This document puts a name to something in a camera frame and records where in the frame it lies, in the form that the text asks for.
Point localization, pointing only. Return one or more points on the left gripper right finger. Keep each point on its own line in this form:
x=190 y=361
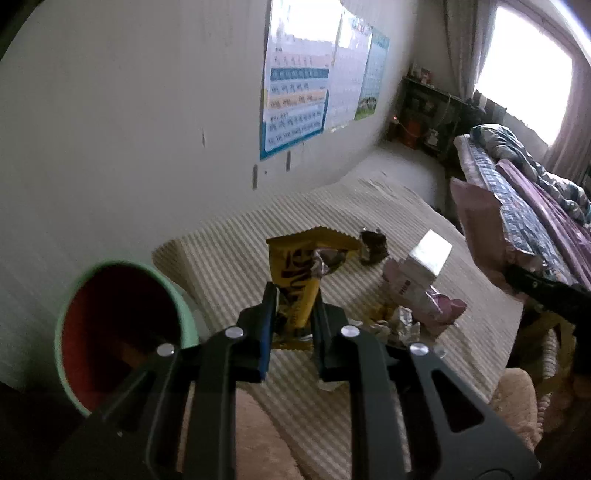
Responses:
x=412 y=416

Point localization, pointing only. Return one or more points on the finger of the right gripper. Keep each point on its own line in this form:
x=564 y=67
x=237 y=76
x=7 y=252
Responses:
x=568 y=301

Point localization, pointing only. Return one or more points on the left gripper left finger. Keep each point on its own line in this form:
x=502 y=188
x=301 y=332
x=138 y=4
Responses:
x=177 y=418

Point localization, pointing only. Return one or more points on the white blue carton box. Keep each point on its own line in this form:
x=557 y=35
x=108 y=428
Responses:
x=426 y=260

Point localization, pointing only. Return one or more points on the pink pocky box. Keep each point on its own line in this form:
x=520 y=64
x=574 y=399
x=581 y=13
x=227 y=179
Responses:
x=434 y=310

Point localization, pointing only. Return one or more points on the small dark wrapper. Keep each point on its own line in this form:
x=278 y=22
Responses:
x=374 y=246

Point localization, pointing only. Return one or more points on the yellow black snack wrapper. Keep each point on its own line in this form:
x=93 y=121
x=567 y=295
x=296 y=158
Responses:
x=298 y=263

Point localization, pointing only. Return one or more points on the green red trash bin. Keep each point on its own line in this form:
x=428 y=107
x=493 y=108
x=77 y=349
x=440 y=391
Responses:
x=116 y=316

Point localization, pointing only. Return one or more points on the folded patterned quilt pile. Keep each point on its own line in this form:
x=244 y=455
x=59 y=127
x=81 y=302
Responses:
x=513 y=211

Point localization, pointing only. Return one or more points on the dark cluttered shelf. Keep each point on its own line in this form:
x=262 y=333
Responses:
x=428 y=118

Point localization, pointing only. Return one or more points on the window curtain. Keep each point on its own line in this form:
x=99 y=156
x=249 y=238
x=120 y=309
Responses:
x=469 y=28

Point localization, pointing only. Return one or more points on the green landscape wall poster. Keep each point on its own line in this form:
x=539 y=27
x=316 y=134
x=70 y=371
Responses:
x=373 y=76

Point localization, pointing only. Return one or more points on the white table wall poster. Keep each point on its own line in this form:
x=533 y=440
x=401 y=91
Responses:
x=348 y=68

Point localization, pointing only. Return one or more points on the blue chart wall poster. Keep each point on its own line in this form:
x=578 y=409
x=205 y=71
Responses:
x=299 y=49

